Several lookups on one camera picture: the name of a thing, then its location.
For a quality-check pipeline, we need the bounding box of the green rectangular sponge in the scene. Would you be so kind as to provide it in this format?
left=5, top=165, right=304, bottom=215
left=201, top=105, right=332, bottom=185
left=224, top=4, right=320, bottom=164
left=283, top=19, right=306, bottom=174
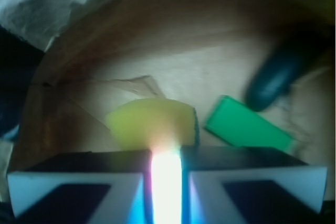
left=204, top=95, right=294, bottom=152

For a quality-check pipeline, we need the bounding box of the dark green toy cucumber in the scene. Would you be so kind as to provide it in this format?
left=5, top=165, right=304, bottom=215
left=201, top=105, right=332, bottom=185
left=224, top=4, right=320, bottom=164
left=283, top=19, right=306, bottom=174
left=245, top=30, right=335, bottom=112

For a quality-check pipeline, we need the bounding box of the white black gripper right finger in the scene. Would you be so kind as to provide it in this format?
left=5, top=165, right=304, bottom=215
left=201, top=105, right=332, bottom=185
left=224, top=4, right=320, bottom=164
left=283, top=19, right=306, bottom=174
left=181, top=146, right=327, bottom=223

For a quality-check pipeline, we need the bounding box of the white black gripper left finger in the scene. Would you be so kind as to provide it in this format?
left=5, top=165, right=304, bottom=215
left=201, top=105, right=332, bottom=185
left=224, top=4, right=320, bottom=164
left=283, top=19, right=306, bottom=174
left=7, top=150, right=153, bottom=223

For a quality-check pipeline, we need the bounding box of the yellow sponge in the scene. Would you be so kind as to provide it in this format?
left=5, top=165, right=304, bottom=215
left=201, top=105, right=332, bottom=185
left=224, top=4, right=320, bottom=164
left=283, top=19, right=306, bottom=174
left=106, top=98, right=200, bottom=152

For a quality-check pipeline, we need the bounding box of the brown paper bag bin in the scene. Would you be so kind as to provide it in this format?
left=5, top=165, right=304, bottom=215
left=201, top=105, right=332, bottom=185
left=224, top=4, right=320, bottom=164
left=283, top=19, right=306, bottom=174
left=0, top=0, right=336, bottom=172

